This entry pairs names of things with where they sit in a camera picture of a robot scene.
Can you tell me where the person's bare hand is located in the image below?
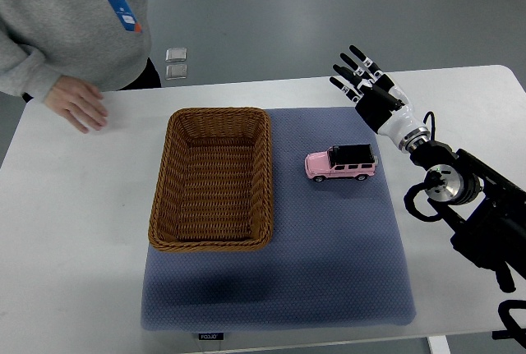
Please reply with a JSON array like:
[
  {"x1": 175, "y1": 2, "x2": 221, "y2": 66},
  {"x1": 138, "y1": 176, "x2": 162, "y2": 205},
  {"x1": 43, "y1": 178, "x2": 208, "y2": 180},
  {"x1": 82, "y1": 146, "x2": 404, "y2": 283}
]
[{"x1": 44, "y1": 76, "x2": 108, "y2": 134}]

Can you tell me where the lower silver floor plate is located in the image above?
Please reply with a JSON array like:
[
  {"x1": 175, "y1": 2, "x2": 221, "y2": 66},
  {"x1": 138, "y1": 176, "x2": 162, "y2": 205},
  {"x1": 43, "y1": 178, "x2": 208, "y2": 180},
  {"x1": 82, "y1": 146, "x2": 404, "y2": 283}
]
[{"x1": 165, "y1": 64, "x2": 187, "y2": 80}]

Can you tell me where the blue grey quilted mat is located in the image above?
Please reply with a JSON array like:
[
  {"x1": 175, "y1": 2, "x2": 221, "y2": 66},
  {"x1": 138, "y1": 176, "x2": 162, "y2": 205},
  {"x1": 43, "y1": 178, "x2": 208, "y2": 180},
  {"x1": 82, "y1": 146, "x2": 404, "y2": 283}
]
[{"x1": 141, "y1": 107, "x2": 416, "y2": 333}]

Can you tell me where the pink toy car black roof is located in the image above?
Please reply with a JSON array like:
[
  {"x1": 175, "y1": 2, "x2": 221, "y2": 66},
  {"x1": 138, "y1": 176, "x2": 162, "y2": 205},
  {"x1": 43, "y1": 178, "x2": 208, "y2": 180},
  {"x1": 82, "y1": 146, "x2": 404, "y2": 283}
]
[{"x1": 304, "y1": 144, "x2": 378, "y2": 182}]

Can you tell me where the white table leg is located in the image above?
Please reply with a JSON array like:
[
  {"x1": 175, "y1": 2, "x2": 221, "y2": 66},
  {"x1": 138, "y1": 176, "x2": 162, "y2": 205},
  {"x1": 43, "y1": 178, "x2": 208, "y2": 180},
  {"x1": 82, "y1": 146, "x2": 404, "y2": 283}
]
[{"x1": 427, "y1": 335, "x2": 451, "y2": 354}]

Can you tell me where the silver floor plate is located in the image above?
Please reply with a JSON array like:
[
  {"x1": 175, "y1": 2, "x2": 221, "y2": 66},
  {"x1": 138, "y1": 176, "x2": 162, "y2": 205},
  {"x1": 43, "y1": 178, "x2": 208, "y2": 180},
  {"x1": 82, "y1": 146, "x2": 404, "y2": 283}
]
[
  {"x1": 165, "y1": 64, "x2": 187, "y2": 80},
  {"x1": 165, "y1": 48, "x2": 187, "y2": 62}
]

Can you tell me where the brown wicker basket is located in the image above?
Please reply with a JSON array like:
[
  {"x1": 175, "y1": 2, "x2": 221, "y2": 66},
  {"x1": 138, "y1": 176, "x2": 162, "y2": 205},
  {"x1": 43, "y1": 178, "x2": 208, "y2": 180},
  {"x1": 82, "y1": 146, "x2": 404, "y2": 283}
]
[{"x1": 148, "y1": 108, "x2": 274, "y2": 253}]

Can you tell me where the black cable loop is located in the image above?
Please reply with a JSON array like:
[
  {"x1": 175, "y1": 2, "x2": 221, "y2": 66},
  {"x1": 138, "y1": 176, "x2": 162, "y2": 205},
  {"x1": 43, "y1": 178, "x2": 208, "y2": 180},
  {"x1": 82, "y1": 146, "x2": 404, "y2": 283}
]
[{"x1": 404, "y1": 181, "x2": 447, "y2": 223}]

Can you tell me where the grey sweatshirt person torso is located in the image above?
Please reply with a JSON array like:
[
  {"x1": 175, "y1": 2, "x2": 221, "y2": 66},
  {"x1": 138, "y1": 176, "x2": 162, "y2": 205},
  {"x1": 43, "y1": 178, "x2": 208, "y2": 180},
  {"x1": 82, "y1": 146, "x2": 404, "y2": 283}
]
[{"x1": 1, "y1": 0, "x2": 151, "y2": 101}]

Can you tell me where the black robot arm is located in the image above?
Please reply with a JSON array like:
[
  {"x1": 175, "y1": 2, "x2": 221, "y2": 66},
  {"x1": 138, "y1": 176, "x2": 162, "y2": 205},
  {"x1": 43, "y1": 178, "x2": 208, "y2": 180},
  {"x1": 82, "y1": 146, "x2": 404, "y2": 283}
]
[{"x1": 331, "y1": 45, "x2": 525, "y2": 293}]

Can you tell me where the black white robotic hand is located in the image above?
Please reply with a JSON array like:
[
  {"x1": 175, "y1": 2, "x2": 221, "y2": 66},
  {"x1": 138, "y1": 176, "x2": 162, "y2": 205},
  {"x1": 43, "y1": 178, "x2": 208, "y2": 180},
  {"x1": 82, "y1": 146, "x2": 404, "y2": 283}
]
[{"x1": 330, "y1": 44, "x2": 431, "y2": 150}]

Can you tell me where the upper silver floor plate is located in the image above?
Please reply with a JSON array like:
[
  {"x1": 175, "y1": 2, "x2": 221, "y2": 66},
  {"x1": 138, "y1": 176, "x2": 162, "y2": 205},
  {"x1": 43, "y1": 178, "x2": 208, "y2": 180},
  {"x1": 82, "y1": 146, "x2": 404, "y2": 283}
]
[{"x1": 165, "y1": 48, "x2": 187, "y2": 62}]

